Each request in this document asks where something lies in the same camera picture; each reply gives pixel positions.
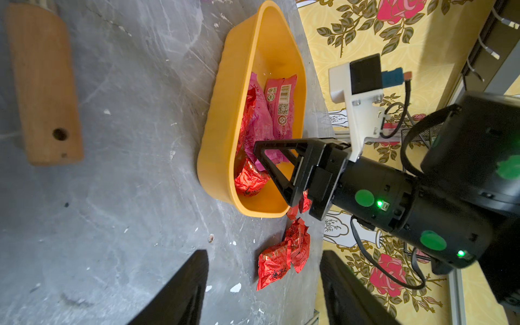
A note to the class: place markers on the long red tea bag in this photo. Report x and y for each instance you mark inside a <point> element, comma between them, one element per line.
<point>273,264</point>

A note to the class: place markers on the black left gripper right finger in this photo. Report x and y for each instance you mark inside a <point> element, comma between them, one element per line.
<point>347,300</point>

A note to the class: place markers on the dark grey wall tray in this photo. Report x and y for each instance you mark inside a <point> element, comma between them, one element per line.
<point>492,65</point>

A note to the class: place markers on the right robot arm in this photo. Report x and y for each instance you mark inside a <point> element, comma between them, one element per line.
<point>461,206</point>

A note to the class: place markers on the red tea bag front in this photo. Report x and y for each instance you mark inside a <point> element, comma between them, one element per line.
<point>249,181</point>

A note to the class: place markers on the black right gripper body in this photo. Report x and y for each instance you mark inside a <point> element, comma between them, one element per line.
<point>375,193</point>

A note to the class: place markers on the small red tea bag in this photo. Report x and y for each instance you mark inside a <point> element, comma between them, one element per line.
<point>303,206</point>

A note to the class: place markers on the green toy hand rake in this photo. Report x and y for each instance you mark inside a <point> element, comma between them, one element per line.
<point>46,94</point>

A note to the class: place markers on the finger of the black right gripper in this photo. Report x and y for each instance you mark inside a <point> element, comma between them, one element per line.
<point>303,154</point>
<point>292,188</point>

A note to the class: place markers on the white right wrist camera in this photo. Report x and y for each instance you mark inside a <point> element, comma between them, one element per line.
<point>359,85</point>

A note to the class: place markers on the magenta tea bag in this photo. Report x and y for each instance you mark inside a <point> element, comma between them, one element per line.
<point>280,96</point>
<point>256,121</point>

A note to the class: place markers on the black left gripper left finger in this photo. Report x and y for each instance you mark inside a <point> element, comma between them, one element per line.
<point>180,301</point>

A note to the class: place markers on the yellow plastic storage box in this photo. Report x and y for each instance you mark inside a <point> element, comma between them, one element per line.
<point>262,44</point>

